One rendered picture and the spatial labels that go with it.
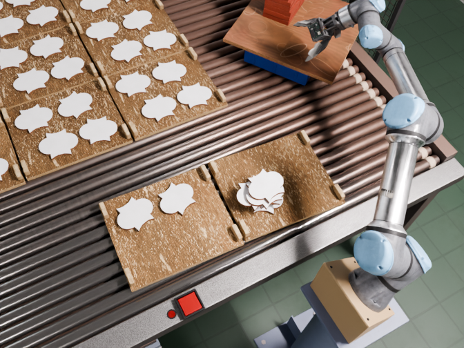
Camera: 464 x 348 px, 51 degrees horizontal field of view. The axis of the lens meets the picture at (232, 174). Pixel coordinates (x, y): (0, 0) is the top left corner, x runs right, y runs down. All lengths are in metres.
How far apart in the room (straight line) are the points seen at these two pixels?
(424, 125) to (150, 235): 0.95
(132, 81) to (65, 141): 0.38
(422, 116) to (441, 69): 2.41
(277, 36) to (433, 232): 1.52
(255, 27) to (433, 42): 2.14
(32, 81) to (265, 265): 1.21
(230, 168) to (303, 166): 0.28
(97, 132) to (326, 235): 0.96
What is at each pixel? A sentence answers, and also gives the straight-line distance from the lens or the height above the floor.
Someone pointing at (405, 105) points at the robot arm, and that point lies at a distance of 1.52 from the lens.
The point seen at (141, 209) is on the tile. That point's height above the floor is 0.95.
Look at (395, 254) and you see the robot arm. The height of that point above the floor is 1.26.
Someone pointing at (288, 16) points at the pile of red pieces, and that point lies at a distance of 2.22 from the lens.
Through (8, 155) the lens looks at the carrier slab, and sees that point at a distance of 2.00.
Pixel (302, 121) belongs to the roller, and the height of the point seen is 0.92.
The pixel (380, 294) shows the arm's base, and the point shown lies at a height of 1.06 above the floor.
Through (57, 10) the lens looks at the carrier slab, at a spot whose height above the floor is 0.94.
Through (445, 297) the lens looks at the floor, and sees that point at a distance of 2.94.
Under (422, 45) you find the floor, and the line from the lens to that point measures 4.04.
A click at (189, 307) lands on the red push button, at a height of 0.93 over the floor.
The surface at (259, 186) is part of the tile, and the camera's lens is 1.73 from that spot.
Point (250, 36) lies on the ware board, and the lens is 2.18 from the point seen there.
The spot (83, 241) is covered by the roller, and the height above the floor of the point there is 0.92.
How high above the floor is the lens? 2.50
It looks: 58 degrees down
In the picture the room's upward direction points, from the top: 7 degrees clockwise
